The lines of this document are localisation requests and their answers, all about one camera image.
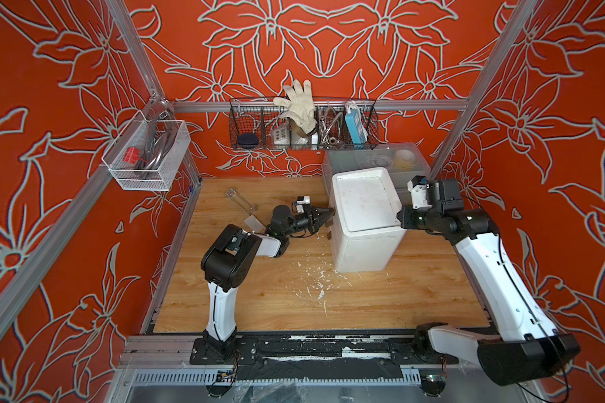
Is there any metal hose in basket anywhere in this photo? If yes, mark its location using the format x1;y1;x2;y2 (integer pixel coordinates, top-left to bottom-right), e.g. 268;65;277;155
320;106;344;147

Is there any grey plastic storage box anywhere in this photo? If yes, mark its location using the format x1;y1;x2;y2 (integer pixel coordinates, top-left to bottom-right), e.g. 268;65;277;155
322;143;430;204

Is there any dark round object in basket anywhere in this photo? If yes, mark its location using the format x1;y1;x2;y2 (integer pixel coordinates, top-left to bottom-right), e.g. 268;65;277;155
237;133;260;149

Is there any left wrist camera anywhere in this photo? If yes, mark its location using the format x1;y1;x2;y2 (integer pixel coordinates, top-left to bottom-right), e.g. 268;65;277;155
292;196;311;214

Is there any yellow tape roll in box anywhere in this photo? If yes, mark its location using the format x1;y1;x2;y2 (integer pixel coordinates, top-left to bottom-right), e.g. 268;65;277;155
393;149;416;171

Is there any white drawer cabinet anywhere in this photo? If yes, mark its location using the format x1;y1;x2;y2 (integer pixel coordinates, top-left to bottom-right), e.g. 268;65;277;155
329;167;406;273

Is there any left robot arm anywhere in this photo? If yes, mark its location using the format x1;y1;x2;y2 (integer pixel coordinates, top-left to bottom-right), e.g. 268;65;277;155
200;197;334;354

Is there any blue box in basket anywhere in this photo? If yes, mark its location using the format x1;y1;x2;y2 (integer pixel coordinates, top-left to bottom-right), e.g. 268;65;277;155
344;101;368;149

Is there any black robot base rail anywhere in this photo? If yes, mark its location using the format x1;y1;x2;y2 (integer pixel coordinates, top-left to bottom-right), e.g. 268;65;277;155
189;329;460;380

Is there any black wire wall basket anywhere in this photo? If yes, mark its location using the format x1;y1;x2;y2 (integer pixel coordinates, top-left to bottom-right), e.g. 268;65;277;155
229;97;381;151

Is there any white power strip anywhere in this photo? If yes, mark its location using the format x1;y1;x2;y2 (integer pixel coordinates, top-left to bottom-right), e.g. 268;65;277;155
270;124;291;146

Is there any white work glove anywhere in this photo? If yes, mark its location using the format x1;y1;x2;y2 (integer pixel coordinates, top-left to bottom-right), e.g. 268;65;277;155
273;80;317;136

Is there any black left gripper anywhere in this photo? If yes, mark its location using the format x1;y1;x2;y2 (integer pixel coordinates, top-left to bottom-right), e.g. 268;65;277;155
281;207;333;240

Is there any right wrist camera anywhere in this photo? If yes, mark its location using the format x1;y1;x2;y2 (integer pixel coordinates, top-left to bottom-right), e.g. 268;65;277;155
408;176;465;213

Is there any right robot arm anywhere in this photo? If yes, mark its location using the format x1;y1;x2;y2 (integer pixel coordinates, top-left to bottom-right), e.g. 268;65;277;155
398;206;581;386

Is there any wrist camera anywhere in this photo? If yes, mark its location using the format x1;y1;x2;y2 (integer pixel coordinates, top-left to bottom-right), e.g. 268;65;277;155
292;196;311;214
408;176;465;213

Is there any white wire wall basket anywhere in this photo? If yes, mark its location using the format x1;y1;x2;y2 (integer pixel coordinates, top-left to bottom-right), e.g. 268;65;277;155
102;112;190;191

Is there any clear glass tube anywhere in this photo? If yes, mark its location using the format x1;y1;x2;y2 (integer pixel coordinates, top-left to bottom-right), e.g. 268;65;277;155
225;188;257;215

